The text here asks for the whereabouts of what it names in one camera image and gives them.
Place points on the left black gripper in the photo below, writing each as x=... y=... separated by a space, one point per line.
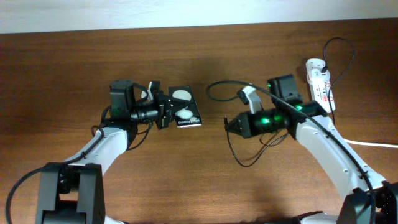
x=163 y=104

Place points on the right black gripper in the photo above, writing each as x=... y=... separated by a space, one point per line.
x=245 y=127

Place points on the black smartphone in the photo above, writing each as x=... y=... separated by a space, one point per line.
x=188 y=117

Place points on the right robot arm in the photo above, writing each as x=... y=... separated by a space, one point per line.
x=368 y=196

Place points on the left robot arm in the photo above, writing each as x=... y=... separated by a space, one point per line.
x=72 y=191

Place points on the white charger adapter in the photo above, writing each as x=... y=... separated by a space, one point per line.
x=315 y=75

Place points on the white power strip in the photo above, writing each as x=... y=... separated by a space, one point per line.
x=320 y=92

